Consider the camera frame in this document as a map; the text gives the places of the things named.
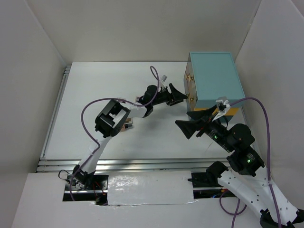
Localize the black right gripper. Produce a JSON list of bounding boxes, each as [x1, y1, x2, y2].
[[174, 104, 234, 151]]

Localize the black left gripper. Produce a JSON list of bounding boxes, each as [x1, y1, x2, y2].
[[152, 83, 188, 106]]

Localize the foundation bottle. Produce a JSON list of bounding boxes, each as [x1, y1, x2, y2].
[[121, 125, 133, 132]]

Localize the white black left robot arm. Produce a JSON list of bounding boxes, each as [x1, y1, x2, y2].
[[65, 83, 187, 190]]

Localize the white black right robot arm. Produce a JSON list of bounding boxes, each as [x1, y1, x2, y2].
[[175, 100, 304, 228]]

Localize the teal yellow drawer cabinet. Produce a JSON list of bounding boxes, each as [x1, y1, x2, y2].
[[184, 52, 245, 111]]

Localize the long eyeshadow palette horizontal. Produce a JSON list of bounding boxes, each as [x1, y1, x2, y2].
[[125, 118, 133, 124]]

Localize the white foam front panel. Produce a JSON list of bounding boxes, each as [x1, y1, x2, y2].
[[107, 171, 195, 206]]

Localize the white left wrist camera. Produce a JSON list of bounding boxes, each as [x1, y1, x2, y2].
[[159, 75, 167, 87]]

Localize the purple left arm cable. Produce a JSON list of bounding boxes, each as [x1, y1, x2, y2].
[[68, 66, 160, 201]]

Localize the aluminium table frame rails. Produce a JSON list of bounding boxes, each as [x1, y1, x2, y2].
[[36, 64, 262, 173]]

